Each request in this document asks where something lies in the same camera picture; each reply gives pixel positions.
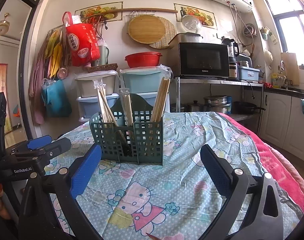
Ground metal shelf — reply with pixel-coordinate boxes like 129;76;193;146
174;77;264;120

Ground light teal storage bin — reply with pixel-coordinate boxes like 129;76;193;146
119;66;172;94

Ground black blender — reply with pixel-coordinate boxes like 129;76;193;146
222;38;240;78

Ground metal container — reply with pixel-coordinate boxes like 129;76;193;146
178;32;203;43

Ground ceiling lamp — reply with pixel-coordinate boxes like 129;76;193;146
0;12;11;35

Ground cartoon printed blue blanket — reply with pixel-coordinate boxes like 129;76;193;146
46;111;267;240

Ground bunch of wooden chopsticks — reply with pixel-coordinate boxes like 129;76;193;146
93;76;171;140

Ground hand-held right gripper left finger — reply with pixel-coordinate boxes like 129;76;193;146
18;144;104;240

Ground metal faucet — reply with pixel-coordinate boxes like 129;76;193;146
278;60;288;89

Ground green wall holder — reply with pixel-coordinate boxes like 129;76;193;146
260;26;277;44

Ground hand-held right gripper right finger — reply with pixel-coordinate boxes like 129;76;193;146
199;144;285;240

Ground long wooden rod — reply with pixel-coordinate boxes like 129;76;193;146
107;7;178;14

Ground white kitchen cabinets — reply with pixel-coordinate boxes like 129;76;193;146
259;90;304;162

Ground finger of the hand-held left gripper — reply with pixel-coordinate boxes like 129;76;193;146
11;135;52;155
33;137;72;167

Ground black microwave oven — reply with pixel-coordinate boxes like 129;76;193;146
178;42;230;79

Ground stacked steel pots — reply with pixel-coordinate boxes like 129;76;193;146
204;95;232;114

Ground wooden cutting board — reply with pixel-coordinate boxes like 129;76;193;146
280;52;300;87

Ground blue hanging bag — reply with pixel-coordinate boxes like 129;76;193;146
41;79;72;118

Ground window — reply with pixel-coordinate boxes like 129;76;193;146
258;0;304;63

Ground black frying pan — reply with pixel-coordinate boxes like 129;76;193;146
233;101;266;114

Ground small steel pot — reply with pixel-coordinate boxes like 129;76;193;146
187;100;204;112

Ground pink hanging cloth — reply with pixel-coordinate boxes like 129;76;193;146
29;52;51;125

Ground red shopping bag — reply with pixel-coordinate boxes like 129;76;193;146
62;12;101;67

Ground red colander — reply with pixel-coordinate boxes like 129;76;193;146
124;52;163;68

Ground blue dish box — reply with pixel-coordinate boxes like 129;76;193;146
238;66;260;82

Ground round ribbed mat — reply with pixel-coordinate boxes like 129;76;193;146
149;16;177;49

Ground yellow hanging bags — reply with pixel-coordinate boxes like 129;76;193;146
44;29;66;79

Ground round bamboo board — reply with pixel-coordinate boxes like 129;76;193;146
128;15;165;43

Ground white storage bin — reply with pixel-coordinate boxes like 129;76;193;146
75;71;119;98

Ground green plastic utensil holder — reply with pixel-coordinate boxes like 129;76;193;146
89;94;165;166

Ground coiled hose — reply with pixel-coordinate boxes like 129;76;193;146
243;23;257;37

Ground glass pot lid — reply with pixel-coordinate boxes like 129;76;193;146
182;15;203;34

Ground fruit wall picture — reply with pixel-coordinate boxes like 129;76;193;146
74;1;124;22
173;3;217;28

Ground blue storage bin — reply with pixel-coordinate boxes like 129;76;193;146
76;93;120;119
132;91;170;113

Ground pink blanket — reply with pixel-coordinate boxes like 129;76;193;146
218;112;304;213

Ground wicker basket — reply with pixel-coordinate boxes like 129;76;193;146
83;64;118;73

